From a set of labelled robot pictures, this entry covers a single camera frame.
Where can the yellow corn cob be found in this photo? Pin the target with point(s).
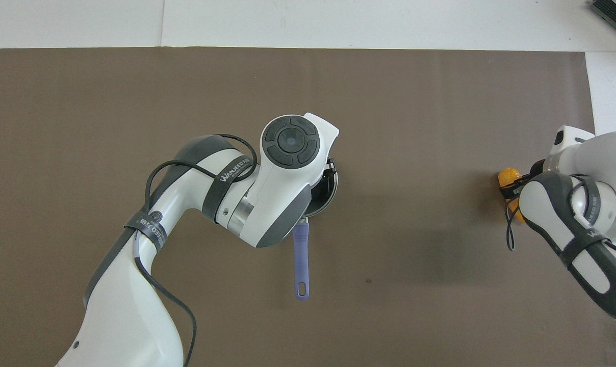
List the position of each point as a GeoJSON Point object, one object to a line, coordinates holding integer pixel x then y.
{"type": "Point", "coordinates": [507, 177]}

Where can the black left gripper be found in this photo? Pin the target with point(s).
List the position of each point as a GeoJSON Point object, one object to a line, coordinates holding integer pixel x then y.
{"type": "Point", "coordinates": [331, 167]}

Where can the dark blue saucepan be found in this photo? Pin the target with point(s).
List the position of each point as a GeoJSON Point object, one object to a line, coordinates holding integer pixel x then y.
{"type": "Point", "coordinates": [301, 260]}

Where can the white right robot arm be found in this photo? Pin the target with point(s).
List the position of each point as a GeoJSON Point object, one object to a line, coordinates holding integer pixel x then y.
{"type": "Point", "coordinates": [593, 163]}

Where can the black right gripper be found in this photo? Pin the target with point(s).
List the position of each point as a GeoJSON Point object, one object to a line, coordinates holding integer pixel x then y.
{"type": "Point", "coordinates": [537, 168]}

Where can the brown table mat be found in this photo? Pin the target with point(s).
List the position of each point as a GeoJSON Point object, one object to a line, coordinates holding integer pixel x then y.
{"type": "Point", "coordinates": [440, 102]}

